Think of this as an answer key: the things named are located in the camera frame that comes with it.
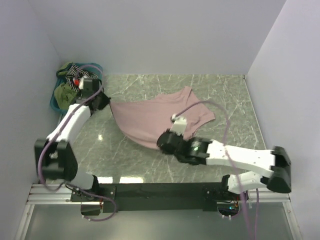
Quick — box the pink tank top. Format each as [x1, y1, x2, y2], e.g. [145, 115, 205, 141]
[110, 86, 200, 150]

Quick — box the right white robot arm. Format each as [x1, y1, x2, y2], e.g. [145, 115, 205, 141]
[156, 130, 292, 200]

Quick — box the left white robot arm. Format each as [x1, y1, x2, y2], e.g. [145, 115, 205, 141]
[34, 76, 111, 201]

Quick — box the green tank top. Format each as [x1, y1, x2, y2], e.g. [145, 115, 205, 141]
[53, 62, 77, 110]

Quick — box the black white striped tank top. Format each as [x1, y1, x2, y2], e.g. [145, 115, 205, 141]
[65, 63, 99, 92]

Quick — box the teal plastic basket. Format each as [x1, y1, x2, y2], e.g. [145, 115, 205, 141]
[50, 61, 104, 114]

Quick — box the black base beam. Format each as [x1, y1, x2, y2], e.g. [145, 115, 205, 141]
[70, 182, 251, 215]

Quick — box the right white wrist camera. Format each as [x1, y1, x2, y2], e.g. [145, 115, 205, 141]
[170, 114, 187, 136]

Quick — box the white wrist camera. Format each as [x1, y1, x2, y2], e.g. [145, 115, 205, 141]
[73, 76, 86, 90]
[170, 114, 187, 136]

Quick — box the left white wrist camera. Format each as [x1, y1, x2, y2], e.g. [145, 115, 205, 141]
[73, 76, 86, 90]

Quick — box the aluminium rail frame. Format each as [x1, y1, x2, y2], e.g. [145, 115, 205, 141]
[14, 114, 301, 240]

